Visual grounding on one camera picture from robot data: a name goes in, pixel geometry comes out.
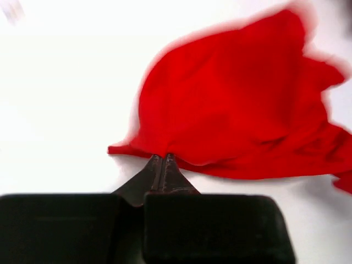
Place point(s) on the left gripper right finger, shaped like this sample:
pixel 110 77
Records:
pixel 184 226

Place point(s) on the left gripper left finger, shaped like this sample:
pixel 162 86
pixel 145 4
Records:
pixel 77 228

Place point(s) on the red t shirt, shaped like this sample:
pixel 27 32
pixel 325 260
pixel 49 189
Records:
pixel 245 103

